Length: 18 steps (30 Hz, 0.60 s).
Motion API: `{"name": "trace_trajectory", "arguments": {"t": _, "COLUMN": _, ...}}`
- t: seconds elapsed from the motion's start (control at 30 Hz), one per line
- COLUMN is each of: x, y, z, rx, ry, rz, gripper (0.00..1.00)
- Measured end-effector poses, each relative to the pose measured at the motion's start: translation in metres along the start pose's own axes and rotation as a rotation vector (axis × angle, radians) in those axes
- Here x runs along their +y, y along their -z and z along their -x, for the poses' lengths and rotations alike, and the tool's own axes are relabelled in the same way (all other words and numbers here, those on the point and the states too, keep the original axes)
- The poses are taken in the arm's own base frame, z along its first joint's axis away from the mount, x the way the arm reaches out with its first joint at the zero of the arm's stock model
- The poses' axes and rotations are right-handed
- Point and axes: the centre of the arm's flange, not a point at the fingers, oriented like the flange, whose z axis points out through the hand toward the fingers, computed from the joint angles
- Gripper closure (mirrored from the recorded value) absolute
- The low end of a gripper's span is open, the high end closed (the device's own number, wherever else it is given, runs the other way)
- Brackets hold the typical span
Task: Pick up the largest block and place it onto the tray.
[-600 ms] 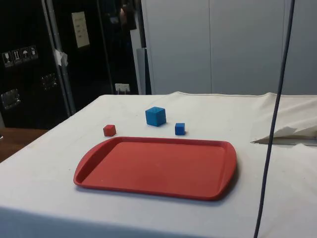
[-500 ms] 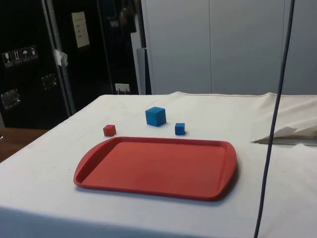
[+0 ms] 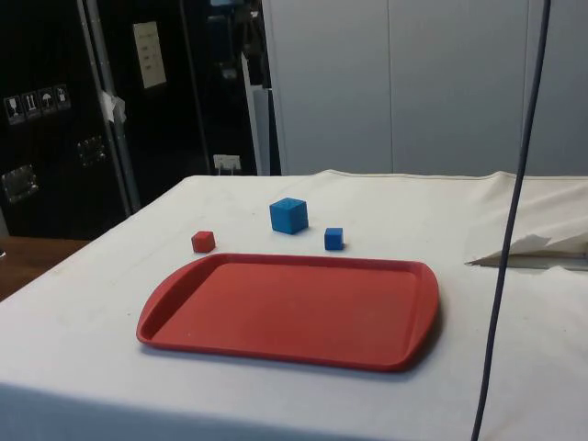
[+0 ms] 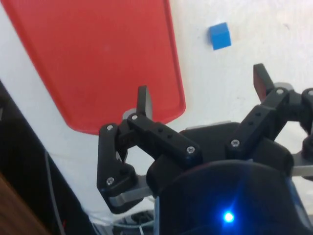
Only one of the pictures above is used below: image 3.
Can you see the small red cube block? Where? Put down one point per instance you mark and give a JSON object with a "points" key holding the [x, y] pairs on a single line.
{"points": [[202, 241]]}

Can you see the small blue cube block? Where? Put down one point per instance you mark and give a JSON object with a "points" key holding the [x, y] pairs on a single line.
{"points": [[333, 239]]}

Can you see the pale grey lockers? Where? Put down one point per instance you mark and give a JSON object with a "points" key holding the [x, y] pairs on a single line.
{"points": [[413, 82]]}

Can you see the large blue cube block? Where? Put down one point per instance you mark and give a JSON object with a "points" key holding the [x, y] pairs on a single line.
{"points": [[287, 215]]}

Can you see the red plastic tray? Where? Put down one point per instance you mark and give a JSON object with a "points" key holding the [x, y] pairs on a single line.
{"points": [[294, 308]]}

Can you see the black cabinet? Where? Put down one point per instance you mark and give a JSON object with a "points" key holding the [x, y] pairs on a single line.
{"points": [[59, 115]]}

